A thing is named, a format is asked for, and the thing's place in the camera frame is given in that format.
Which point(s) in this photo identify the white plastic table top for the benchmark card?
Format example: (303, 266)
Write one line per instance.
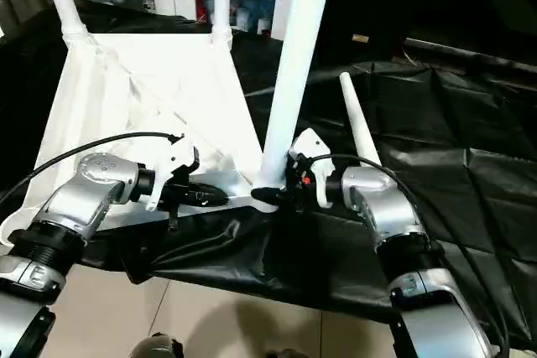
(147, 81)

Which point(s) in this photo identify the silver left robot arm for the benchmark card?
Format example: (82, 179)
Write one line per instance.
(96, 182)

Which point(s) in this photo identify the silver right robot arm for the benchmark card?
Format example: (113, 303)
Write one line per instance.
(386, 207)

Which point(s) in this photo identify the dark right robot foot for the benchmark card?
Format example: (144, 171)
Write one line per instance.
(283, 354)

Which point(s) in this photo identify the small white box red base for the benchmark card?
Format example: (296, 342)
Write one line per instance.
(264, 27)

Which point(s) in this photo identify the small white blue box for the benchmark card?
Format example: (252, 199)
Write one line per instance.
(243, 19)

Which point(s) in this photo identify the dark metal rod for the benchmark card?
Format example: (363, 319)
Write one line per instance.
(470, 53)

